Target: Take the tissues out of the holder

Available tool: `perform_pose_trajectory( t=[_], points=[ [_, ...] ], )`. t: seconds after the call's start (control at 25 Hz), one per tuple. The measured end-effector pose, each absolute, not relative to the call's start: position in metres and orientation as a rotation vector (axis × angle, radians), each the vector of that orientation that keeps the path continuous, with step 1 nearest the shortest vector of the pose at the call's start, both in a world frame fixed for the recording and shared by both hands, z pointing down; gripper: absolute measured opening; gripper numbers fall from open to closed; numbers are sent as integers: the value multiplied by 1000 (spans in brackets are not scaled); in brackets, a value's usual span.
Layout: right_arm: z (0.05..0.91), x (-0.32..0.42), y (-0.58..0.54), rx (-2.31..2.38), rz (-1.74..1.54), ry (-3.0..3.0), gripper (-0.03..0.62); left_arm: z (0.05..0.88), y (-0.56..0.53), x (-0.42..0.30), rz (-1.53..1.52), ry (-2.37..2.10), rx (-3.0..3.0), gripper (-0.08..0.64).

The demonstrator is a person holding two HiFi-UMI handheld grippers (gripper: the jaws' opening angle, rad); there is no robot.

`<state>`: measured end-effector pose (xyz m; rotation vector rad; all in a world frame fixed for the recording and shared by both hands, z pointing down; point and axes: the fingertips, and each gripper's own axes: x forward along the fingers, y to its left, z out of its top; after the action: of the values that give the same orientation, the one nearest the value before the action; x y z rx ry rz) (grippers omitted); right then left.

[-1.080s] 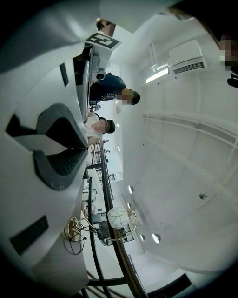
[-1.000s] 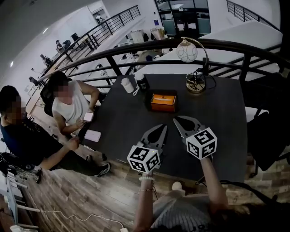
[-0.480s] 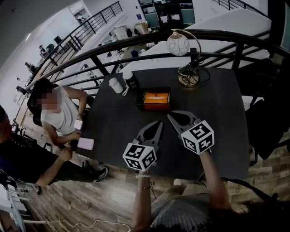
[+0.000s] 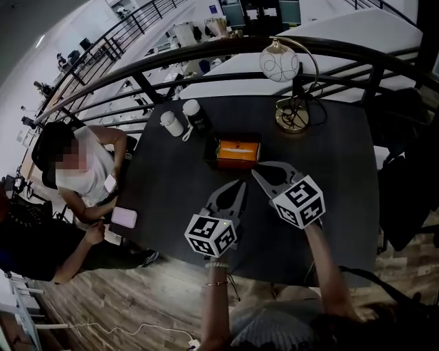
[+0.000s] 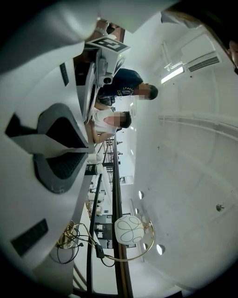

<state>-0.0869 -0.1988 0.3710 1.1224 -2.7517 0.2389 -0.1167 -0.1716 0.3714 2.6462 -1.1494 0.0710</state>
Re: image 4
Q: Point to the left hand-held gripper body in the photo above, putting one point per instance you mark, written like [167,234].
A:
[209,234]

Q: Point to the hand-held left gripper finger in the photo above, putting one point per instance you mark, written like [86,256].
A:
[242,205]
[213,202]

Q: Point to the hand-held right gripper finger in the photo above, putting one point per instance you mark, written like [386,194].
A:
[293,172]
[269,191]

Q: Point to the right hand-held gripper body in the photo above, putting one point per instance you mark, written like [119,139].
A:
[302,202]

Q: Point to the orange tissue pack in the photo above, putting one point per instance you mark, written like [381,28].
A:
[238,154]

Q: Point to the person's right forearm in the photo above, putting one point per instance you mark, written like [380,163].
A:
[331,274]

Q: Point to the person's left forearm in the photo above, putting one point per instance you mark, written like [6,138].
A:
[214,308]

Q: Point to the thin gold bangle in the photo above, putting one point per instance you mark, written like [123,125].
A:
[216,284]

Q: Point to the black bottle with white lid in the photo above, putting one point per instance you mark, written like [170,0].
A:
[199,118]

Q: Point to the pale pink phone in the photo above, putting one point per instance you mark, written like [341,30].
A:
[124,217]
[110,183]

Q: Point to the brass desk lamp globe shade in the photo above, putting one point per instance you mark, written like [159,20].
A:
[279,63]

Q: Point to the person's striped grey trousers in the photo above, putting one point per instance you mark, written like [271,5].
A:
[274,325]

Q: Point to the black metal railing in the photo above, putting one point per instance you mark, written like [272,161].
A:
[240,46]

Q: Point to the white metal rack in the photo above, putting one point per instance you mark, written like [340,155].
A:
[27,308]

